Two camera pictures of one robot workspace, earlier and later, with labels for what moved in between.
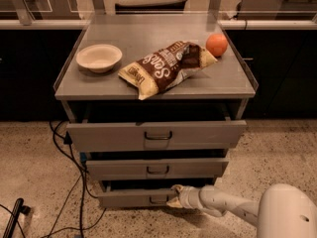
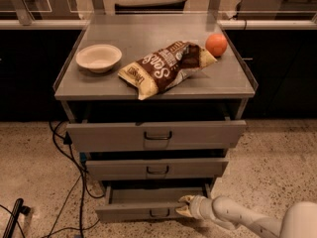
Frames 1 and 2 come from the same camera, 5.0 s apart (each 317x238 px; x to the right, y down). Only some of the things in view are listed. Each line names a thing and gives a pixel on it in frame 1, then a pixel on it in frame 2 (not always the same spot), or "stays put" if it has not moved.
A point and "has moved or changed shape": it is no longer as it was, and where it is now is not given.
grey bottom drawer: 135,198 has moved or changed shape
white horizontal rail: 225,24 stays put
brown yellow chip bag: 164,66 stays put
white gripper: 188,197 -> 197,207
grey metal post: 25,15 stays put
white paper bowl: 99,58 stays put
